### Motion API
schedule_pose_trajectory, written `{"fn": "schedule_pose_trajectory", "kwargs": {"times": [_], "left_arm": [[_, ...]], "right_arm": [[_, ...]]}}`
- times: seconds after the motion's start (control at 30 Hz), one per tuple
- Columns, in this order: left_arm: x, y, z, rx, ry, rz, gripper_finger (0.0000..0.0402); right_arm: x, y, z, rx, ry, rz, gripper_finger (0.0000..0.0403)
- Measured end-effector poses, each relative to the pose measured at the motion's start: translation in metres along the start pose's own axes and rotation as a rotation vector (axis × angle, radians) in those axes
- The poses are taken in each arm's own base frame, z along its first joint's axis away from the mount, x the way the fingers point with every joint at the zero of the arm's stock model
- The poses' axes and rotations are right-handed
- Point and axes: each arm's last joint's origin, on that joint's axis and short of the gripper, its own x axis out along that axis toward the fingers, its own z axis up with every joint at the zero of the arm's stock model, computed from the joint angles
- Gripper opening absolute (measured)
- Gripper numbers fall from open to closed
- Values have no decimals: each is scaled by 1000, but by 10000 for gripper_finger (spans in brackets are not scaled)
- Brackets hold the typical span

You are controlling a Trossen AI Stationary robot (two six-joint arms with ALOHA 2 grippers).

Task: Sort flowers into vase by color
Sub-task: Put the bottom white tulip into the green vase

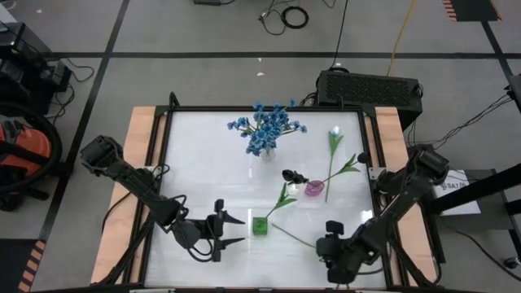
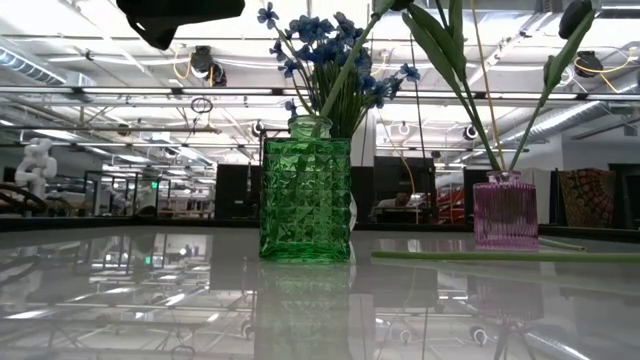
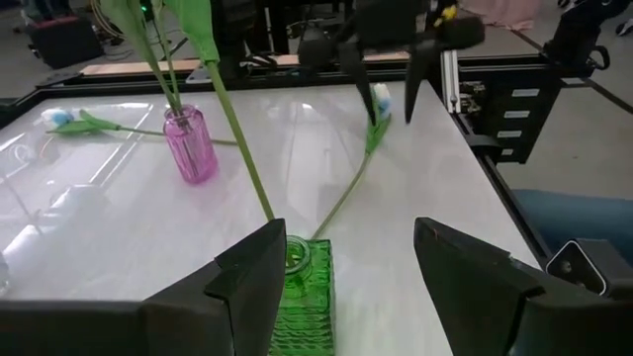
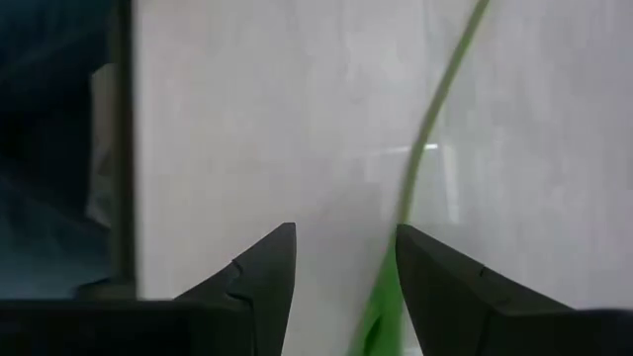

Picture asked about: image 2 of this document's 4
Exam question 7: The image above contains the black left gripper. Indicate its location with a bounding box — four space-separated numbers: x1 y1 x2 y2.
115 0 247 51

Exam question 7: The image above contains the blue artificial flower bunch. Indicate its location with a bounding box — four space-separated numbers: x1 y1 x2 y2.
289 12 376 139
257 2 422 139

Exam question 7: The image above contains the black artificial tulip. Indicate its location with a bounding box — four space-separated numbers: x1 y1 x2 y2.
389 0 503 174
508 0 597 172

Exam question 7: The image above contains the pink ribbed glass vase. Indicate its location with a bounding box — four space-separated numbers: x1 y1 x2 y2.
472 169 540 252

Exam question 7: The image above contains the green cut-glass vase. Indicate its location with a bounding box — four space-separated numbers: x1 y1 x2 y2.
258 114 353 264

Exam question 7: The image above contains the black ceiling device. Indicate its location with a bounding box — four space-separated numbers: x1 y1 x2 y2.
189 44 227 89

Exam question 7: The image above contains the black cabinet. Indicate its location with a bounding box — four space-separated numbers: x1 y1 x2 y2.
214 163 261 220

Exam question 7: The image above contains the white robot figure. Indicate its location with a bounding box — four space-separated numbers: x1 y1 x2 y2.
14 137 59 201

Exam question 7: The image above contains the person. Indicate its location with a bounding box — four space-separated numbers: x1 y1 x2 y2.
377 192 419 210

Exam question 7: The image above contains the patterned hanging cloth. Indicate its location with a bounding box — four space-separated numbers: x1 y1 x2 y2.
558 168 617 229

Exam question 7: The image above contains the thin black hanging cable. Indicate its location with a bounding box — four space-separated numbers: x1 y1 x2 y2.
403 29 427 161

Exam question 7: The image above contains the black ceiling cable reel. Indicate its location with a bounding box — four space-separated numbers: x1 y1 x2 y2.
573 49 605 80

